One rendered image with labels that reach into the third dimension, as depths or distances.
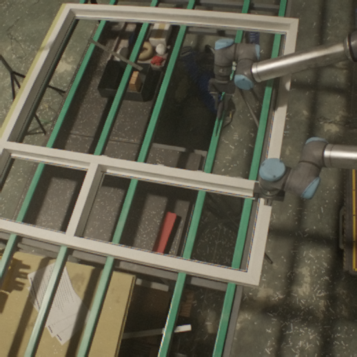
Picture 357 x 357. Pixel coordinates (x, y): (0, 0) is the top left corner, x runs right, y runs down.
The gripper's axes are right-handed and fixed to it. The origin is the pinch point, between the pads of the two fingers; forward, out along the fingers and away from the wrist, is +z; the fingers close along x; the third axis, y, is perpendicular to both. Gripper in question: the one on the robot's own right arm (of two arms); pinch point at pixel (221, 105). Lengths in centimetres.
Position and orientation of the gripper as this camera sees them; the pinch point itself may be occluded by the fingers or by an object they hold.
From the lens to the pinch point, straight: 216.9
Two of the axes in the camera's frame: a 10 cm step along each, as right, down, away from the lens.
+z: 0.0, 8.4, 5.5
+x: 9.7, 1.4, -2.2
